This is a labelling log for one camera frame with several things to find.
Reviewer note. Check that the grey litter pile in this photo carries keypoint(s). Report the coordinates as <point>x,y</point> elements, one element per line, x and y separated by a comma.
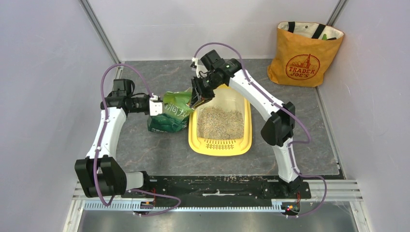
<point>216,123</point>

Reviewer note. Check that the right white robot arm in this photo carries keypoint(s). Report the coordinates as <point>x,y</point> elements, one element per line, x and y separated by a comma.
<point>212,71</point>

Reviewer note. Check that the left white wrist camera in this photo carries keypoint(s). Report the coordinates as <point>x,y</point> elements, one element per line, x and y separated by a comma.
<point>155,105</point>

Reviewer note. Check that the green litter bag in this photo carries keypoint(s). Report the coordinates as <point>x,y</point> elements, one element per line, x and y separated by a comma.
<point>176,113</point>

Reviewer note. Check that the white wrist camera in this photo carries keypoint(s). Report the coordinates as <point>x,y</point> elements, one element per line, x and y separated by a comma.
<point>199,68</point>
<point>155,105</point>

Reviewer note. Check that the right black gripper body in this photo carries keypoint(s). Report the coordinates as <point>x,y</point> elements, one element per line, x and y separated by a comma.
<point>206,85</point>

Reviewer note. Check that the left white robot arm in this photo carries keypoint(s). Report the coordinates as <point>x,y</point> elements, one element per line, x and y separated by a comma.
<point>99,173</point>

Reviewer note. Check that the yellow litter box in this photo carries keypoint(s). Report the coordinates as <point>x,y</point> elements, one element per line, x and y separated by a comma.
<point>228,99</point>

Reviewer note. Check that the orange Trader Joe's bag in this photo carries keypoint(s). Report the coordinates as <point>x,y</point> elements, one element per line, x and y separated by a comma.
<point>304,52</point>

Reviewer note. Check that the aluminium rail frame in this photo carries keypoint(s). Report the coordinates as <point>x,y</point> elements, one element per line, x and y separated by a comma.
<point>336,205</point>

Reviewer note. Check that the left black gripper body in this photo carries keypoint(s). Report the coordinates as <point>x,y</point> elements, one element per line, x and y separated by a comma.
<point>139,104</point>

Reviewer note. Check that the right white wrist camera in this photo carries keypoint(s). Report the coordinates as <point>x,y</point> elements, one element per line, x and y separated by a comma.
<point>199,68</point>

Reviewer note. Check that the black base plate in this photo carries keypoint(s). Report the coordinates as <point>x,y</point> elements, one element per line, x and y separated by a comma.
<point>224,190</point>

